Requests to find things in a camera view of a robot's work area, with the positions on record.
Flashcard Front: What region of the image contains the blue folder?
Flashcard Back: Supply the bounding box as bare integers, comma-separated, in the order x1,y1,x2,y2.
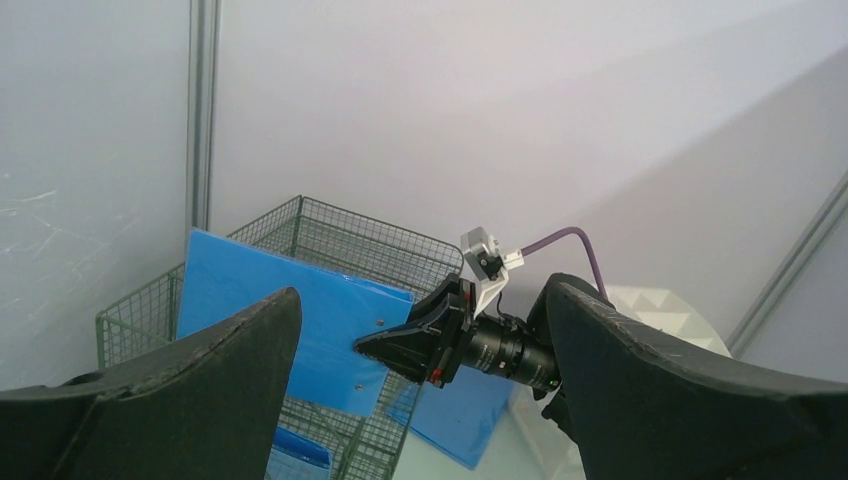
265,427,333,480
388,366,514,470
176,230,414,416

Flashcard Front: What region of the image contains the white plastic drawer organizer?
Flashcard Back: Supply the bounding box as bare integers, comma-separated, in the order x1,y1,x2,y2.
509,285,730,479

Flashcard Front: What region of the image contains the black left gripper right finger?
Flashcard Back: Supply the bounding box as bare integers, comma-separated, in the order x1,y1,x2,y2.
552,285,847,479

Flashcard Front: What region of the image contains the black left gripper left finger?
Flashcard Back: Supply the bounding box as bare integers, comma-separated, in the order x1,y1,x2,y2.
1,287,302,479

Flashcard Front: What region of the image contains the green wire mesh rack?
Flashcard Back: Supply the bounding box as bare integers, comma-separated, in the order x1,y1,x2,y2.
95,195,462,479

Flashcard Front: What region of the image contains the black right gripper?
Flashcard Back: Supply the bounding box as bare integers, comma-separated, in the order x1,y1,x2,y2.
353,274,562,393

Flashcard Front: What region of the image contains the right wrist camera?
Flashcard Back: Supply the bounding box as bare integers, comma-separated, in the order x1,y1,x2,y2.
460,227,524,317

